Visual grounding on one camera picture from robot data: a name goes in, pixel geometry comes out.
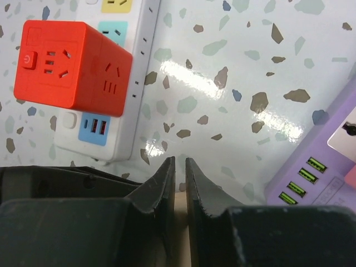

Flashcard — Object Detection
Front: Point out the pink square plug adapter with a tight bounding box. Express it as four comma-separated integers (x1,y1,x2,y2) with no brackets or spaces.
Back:
344,165,356,189

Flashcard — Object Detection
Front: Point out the red cube plug adapter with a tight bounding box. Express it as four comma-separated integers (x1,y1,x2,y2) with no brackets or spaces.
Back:
14,20,132,117

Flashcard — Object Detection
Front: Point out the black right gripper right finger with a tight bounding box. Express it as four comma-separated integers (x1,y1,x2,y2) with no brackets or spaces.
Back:
185,158,355,266

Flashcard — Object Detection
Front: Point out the white multicolour power strip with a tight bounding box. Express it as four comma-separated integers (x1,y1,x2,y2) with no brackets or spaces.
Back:
54,0,160,163

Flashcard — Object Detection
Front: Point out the purple power strip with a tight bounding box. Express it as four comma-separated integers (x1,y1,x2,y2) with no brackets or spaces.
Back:
265,77,355,210

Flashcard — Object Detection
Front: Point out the tan cube plug adapter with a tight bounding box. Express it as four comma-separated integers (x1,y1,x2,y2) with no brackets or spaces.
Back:
171,192,191,266

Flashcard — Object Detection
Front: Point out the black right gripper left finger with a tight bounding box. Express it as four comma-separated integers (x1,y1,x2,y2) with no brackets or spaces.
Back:
1,157,175,266

